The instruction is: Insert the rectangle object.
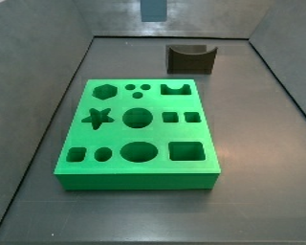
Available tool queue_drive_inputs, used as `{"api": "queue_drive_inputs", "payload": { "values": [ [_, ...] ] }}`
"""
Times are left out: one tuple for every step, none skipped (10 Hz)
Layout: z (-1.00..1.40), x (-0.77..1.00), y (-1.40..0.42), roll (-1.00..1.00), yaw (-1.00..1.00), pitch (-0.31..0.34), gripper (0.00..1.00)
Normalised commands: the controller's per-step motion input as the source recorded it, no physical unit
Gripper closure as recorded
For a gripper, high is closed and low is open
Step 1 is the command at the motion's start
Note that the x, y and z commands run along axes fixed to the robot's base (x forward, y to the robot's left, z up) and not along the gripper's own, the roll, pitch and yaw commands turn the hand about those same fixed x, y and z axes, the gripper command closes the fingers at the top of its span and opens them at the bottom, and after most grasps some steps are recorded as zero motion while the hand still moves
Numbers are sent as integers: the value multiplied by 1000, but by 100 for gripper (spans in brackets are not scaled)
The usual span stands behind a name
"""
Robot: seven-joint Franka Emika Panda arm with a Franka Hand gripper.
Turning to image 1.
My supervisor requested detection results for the green shape sorter board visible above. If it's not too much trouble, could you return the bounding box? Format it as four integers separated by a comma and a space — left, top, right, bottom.
54, 78, 222, 190

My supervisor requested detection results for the grey-blue rectangular block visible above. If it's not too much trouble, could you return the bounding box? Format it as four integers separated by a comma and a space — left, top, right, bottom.
140, 0, 168, 22

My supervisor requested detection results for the dark curved holder block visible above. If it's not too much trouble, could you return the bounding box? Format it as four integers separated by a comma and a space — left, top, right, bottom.
167, 44, 219, 75

